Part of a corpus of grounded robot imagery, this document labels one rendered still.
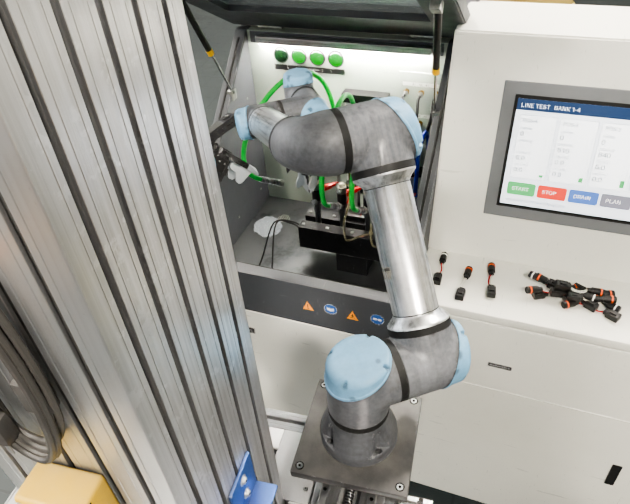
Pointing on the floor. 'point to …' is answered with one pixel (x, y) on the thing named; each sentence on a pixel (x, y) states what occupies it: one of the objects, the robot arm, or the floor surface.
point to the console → (580, 396)
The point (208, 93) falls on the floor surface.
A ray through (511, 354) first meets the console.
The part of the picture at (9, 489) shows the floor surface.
